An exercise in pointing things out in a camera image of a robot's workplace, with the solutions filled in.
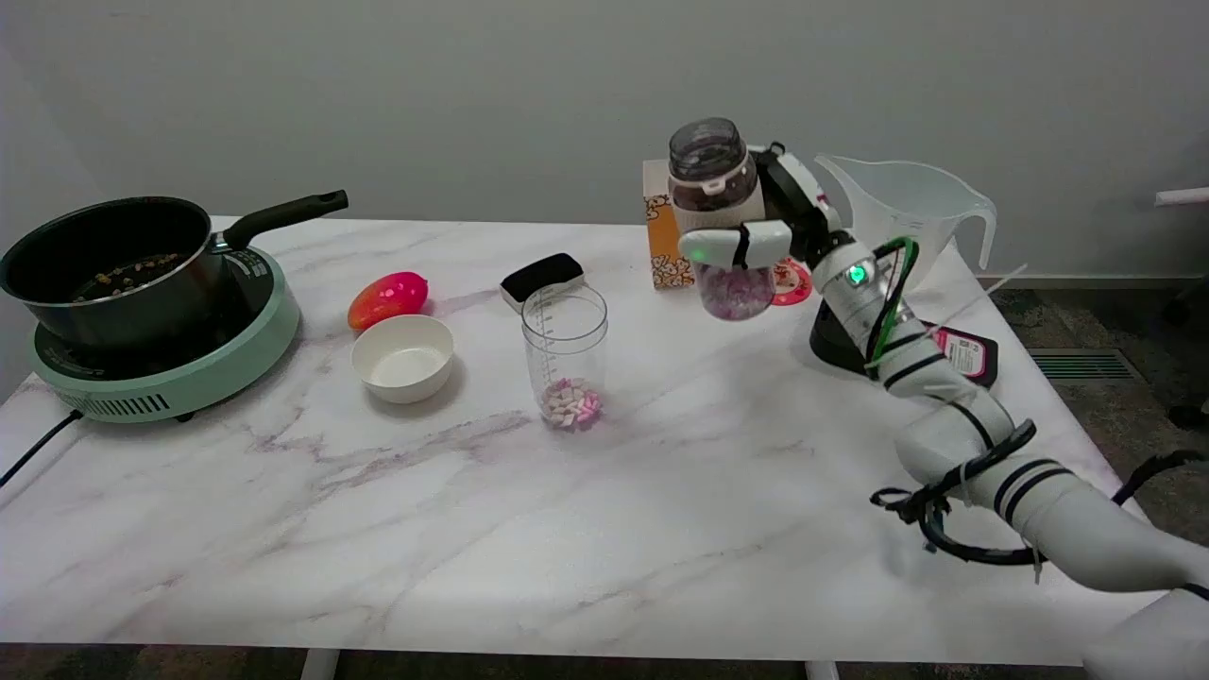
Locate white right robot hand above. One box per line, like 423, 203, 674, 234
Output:
679, 142, 847, 284

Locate tall clear measuring cup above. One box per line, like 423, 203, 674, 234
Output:
521, 283, 608, 434

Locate pink round coaster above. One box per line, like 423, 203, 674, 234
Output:
770, 257, 814, 308

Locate translucent plastic pitcher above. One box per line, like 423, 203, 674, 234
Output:
814, 154, 998, 294

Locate orange popcorn box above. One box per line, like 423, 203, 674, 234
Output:
643, 159, 698, 290

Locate long white zip tie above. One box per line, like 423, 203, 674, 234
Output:
864, 264, 1030, 369

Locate black device with pink label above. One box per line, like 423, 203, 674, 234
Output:
809, 297, 999, 389

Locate black and white sponge block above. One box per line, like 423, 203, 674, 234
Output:
500, 252, 587, 314

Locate pink white candy pieces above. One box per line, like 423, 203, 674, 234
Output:
540, 378, 604, 432

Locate floor vent grille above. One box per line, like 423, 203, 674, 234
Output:
1028, 348, 1149, 383

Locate red orange toy mango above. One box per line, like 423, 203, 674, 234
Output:
347, 271, 430, 332

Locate white round bowl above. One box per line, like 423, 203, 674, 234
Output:
351, 314, 455, 405

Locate mint green induction cooker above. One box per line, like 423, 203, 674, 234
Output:
26, 244, 301, 423

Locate brown kernels in saucepan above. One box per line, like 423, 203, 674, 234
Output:
76, 251, 182, 301

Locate green cable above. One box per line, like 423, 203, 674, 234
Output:
864, 236, 919, 365

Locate thin black cable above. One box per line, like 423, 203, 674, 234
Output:
867, 240, 910, 365

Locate thick black looped cable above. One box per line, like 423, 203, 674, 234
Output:
869, 420, 1040, 568

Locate black trailing cable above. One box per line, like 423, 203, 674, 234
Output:
1110, 450, 1208, 506

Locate black saucepan with handle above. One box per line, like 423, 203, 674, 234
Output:
0, 190, 349, 353

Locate black cooker power cord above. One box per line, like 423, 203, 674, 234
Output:
0, 409, 84, 488

